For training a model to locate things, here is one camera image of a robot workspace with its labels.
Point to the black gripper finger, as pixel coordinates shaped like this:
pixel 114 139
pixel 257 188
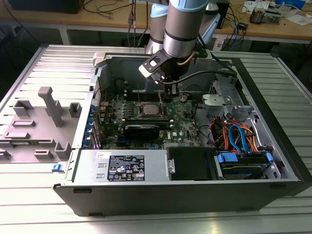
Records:
pixel 167 95

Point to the silver CPU chip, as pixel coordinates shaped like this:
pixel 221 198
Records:
pixel 151 109

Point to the silver pale blue robot arm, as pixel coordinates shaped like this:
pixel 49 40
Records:
pixel 180 36

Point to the black RAM slot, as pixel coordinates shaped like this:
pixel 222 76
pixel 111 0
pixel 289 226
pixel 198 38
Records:
pixel 165 124
pixel 146 94
pixel 146 91
pixel 146 119
pixel 146 99

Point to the silver CPU socket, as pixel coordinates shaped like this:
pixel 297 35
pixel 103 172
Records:
pixel 141 111

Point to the black expansion slot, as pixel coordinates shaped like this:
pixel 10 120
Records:
pixel 131 145

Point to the blue expansion slot clip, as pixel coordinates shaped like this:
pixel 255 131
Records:
pixel 86 143
pixel 90 121
pixel 92 111
pixel 88 132

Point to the round coin battery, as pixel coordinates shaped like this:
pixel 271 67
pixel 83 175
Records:
pixel 183 98

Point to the green motherboard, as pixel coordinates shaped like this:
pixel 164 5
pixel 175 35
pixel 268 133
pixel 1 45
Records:
pixel 180 126

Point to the black graphics card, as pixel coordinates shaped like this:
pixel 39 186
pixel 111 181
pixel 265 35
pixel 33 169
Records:
pixel 141 132

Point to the white barcode label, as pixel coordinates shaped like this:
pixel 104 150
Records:
pixel 219 45

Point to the silver drive cage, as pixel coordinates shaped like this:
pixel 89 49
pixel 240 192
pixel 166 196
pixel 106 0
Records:
pixel 228 102

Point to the black plastic shroud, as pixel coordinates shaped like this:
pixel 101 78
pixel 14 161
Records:
pixel 190 163

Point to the small black case clip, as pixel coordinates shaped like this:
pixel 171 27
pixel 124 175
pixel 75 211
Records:
pixel 91 87

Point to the small black box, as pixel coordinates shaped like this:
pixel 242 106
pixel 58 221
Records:
pixel 243 26

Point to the hard disk in blue carrier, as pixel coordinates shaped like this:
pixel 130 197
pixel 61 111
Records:
pixel 234 170

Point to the metal heat sink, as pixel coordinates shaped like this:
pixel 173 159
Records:
pixel 257 15

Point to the white printed cards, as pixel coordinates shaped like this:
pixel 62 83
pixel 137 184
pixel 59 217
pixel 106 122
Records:
pixel 253 5

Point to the black open PC case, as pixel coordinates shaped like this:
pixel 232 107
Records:
pixel 146 200

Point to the silver power supply unit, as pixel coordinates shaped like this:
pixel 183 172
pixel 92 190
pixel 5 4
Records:
pixel 87 170

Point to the grey electronic device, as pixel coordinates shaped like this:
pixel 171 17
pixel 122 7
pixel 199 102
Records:
pixel 273 17

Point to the wooden desk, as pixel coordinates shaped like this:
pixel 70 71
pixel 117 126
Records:
pixel 61 19

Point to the grey parts rack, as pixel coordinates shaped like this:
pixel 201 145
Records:
pixel 41 131

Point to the small blue plastic latch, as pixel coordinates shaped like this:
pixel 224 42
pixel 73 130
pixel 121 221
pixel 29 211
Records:
pixel 58 168

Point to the white paper sheet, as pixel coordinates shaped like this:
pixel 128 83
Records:
pixel 298 20

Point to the black monitor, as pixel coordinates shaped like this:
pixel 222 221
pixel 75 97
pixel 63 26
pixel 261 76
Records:
pixel 44 6

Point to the green RAM stick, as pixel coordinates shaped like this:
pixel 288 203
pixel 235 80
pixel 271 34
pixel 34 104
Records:
pixel 31 142

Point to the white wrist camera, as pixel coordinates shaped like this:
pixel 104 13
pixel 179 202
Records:
pixel 150 67

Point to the black bracket wrist camera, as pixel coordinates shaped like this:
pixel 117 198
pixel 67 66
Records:
pixel 203 59

